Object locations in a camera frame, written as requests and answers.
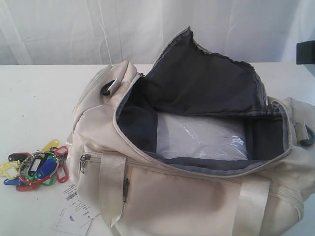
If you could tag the cream fabric duffel bag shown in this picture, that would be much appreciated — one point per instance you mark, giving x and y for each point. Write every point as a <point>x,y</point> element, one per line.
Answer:
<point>113,156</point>

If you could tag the colourful plastic key tags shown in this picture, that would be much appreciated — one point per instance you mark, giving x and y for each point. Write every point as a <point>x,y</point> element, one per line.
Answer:
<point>27,171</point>

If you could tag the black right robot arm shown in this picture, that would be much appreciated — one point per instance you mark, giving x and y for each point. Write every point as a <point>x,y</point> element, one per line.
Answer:
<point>305,52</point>

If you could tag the clear plastic wrapped white package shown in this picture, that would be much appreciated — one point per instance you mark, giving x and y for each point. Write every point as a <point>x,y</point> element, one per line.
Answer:
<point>200,137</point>

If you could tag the white paper hang tag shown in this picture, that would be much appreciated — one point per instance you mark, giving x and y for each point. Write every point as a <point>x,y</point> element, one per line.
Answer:
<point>75,216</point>

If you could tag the white backdrop curtain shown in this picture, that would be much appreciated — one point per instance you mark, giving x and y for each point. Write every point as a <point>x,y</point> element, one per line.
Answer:
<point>110,31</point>

